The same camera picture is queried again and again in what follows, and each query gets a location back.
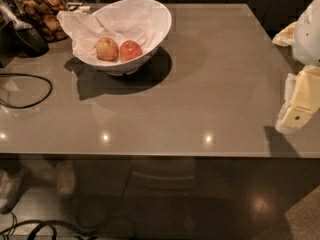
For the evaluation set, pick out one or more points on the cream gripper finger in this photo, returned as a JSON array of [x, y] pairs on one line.
[[301, 100], [285, 37]]

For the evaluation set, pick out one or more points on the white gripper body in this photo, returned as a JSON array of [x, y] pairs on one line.
[[308, 34]]

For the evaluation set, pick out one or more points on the red apple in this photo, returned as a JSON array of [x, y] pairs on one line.
[[130, 50]]

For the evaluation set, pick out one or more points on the white ceramic bowl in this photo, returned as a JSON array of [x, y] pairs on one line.
[[119, 68]]

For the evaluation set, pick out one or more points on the yellow-red apple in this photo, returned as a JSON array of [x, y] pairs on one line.
[[107, 49]]

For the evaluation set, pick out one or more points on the white paper liner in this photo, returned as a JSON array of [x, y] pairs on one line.
[[124, 20]]

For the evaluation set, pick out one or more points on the small white box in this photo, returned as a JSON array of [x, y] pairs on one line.
[[79, 7]]

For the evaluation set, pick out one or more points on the glass jar of cookies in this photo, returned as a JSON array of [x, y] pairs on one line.
[[44, 14]]

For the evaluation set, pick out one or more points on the black round appliance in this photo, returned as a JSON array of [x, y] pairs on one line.
[[29, 40]]

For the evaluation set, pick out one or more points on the white shoe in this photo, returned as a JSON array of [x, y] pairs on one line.
[[10, 188]]

